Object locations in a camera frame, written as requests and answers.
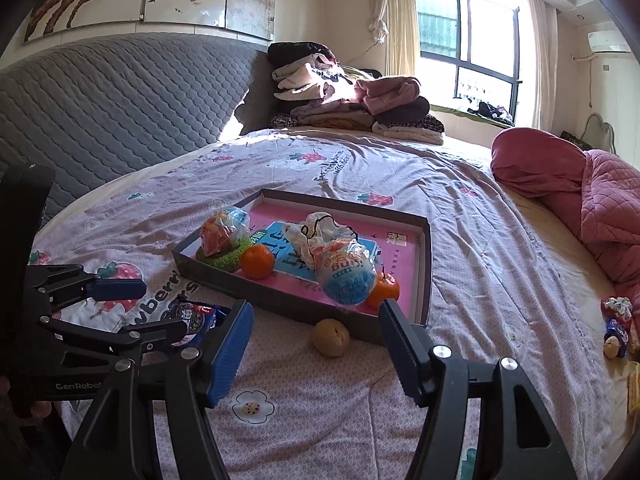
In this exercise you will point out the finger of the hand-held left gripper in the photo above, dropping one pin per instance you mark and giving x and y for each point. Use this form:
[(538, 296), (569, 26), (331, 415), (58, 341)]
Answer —
[(145, 332), (117, 287)]

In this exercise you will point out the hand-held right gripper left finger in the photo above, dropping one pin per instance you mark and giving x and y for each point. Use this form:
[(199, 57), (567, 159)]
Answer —
[(232, 355)]

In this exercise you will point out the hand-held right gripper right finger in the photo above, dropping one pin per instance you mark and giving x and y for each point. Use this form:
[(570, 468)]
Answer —
[(400, 355)]

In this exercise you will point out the blue cookie packet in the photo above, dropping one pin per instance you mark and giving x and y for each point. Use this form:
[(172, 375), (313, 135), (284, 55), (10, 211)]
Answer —
[(195, 317)]

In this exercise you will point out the round tan fruit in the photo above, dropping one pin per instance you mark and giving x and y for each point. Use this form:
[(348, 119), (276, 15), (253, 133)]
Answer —
[(330, 338)]

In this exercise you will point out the shallow grey cardboard box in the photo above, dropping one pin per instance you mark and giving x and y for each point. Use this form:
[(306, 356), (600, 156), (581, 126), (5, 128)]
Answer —
[(280, 292)]

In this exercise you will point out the orange tangerine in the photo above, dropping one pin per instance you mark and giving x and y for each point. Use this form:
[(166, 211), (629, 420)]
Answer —
[(385, 290), (257, 261)]

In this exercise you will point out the red instant noodle cup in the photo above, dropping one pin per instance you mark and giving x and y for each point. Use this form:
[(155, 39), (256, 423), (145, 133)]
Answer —
[(220, 235)]

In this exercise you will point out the white spotted cloth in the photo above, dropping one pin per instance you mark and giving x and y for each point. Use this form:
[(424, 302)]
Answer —
[(310, 245)]

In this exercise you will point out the person's left hand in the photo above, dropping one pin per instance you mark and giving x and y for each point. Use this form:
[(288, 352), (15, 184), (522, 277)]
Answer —
[(42, 410)]

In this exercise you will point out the grey quilted headboard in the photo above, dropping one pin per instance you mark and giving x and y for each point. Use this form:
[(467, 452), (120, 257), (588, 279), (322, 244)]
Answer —
[(125, 100)]

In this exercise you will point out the small blue yellow toy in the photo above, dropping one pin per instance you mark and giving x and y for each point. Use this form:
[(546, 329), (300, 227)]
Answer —
[(615, 340)]

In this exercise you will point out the small white red toy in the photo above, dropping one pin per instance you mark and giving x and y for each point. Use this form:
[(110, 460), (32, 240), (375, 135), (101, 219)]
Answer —
[(617, 306)]

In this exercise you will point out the yellow packet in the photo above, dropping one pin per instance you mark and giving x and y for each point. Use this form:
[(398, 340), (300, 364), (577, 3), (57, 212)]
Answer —
[(635, 387)]

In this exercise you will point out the pile of folded clothes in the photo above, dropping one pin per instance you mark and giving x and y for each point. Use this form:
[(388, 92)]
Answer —
[(350, 110)]

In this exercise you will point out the green window seat cushion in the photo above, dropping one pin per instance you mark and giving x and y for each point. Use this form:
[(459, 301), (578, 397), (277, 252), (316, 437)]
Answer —
[(450, 110)]

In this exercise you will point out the pink quilt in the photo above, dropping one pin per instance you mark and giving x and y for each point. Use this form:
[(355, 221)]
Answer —
[(600, 200)]

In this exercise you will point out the dark clothing heap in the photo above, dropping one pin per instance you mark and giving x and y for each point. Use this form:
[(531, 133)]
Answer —
[(490, 111)]

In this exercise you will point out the white curved chair back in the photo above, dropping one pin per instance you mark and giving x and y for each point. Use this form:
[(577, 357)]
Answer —
[(597, 127)]

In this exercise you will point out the cream curtain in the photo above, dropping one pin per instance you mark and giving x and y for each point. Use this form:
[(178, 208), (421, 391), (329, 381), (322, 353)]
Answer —
[(395, 15), (542, 60)]

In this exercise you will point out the window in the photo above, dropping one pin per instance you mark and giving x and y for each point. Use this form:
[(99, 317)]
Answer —
[(485, 35)]

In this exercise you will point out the white air conditioner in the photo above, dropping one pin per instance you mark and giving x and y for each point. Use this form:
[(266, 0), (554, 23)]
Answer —
[(610, 41)]

